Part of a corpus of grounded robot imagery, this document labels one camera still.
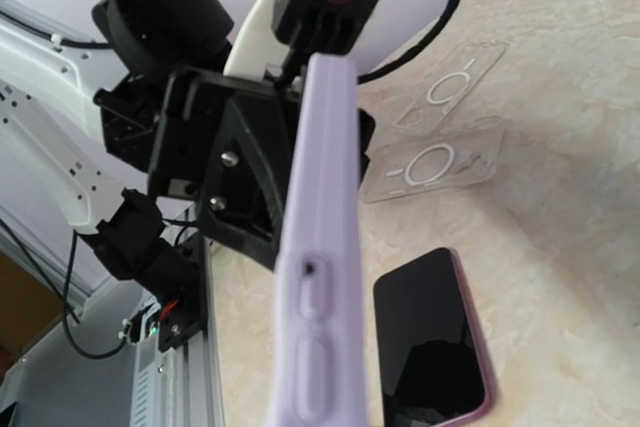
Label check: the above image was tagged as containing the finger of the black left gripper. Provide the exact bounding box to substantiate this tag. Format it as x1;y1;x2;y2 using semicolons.
196;94;299;270
358;108;376;181

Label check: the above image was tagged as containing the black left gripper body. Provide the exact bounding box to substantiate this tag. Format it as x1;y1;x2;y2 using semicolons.
147;67;300;197

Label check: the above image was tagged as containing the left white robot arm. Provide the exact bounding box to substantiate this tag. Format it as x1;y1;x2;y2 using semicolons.
1;0;379;297

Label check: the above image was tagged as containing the clear case with heart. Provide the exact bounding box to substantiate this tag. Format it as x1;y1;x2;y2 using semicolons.
360;116;506;204

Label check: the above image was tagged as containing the clear magsafe phone case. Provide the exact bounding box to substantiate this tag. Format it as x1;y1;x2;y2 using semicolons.
391;40;509;136

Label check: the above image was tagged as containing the dark red phone right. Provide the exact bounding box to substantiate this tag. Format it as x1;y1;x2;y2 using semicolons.
373;247;497;426

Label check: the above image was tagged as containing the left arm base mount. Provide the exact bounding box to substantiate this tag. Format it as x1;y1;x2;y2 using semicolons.
121;233;208;352

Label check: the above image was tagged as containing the aluminium front rail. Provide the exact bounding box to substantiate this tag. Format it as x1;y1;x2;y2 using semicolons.
129;235;225;426

